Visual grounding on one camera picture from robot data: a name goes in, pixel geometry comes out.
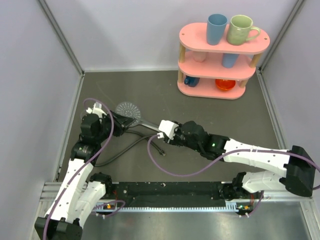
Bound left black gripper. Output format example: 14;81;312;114
95;109;136;143

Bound grey shower head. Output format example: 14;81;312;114
115;101;159;132

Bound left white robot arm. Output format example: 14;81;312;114
34;110;135;240

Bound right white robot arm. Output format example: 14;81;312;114
158;120;316;198

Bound dark blue cup bottom shelf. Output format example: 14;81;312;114
184;76;200;88

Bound orange bowl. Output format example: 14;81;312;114
215;79;236;91

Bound pink three-tier shelf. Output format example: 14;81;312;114
177;22;270;100

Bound pink cup middle shelf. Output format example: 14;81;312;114
192;51;207;63

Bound light blue cup middle shelf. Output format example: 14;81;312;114
222;53;239;69

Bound blue tumbler on top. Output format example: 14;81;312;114
206;13;228;46

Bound green mug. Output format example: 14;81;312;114
226;14;261;46

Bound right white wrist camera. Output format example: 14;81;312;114
157;120;179;140

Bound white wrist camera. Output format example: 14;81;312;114
85;101;107;119
157;120;179;140

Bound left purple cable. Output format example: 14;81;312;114
42;98;127;240

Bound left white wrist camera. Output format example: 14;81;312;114
85;101;107;119

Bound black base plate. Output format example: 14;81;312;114
105;181;226;208

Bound aluminium rail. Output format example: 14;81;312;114
39;181;313;213

